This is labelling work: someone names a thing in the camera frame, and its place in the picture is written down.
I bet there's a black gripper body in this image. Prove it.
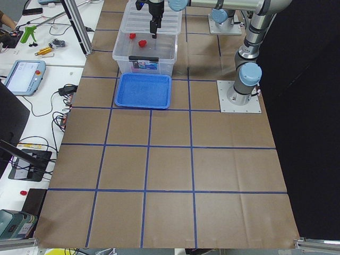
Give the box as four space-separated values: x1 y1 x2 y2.
135 0 164 19

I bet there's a clear plastic box lid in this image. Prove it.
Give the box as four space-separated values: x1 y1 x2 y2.
120 1 182 35

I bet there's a clear plastic storage box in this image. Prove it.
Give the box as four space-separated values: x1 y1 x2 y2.
112 29 179 76

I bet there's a blue plastic tray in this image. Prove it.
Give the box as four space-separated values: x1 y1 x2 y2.
115 73 172 109

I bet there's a black power adapter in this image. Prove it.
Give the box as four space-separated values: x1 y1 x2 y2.
58 84 78 96

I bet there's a gold cylinder tool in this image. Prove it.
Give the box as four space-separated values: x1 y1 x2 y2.
35 47 53 56

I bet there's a black smartphone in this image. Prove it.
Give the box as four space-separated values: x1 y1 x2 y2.
22 7 43 16

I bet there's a teach pendant tablet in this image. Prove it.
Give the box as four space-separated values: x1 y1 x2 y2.
4 60 46 96

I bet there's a black monitor stand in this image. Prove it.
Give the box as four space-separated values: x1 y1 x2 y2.
1 140 52 182

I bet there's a black box latch handle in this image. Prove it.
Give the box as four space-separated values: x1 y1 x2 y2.
129 56 159 63

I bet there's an aluminium frame post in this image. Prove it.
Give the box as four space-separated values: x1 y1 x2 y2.
61 0 92 56

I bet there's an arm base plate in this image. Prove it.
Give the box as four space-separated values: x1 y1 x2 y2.
217 80 261 114
208 14 242 36

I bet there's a green handled reacher grabber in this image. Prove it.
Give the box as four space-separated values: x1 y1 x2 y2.
20 11 66 44

